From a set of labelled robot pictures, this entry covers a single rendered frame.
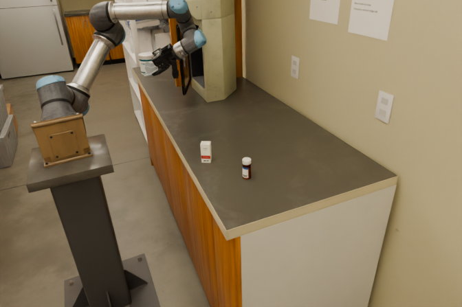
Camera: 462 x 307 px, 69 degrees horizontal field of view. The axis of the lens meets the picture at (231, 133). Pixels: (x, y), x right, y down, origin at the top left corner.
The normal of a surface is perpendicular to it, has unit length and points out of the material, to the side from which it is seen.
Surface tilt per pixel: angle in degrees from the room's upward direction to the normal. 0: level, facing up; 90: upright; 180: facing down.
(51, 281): 0
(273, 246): 90
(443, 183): 90
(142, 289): 0
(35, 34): 90
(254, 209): 0
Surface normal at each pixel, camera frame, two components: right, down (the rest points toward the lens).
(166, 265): -0.03, -0.89
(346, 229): 0.39, 0.41
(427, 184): -0.92, 0.20
